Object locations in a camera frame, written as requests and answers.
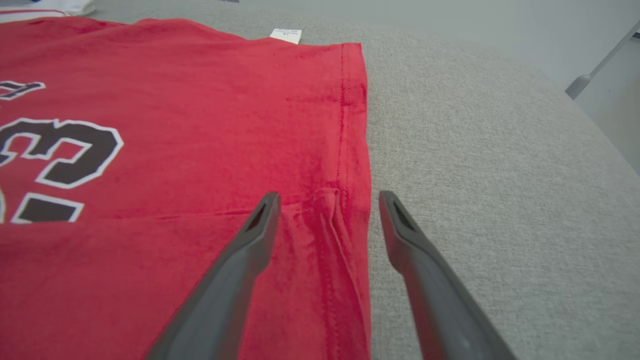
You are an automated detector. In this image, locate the grey metal stand leg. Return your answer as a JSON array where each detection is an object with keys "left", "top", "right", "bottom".
[{"left": 565, "top": 20, "right": 640, "bottom": 101}]

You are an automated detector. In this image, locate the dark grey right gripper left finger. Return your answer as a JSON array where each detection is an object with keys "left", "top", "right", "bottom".
[{"left": 145, "top": 191, "right": 282, "bottom": 360}]

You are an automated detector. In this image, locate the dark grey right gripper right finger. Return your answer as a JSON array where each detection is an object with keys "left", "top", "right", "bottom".
[{"left": 378, "top": 190, "right": 519, "bottom": 360}]

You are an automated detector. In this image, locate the red jersey with white sleeves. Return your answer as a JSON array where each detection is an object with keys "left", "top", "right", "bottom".
[{"left": 0, "top": 0, "right": 373, "bottom": 360}]

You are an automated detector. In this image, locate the grey fabric sofa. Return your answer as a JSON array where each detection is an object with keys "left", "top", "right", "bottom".
[{"left": 0, "top": 0, "right": 640, "bottom": 360}]

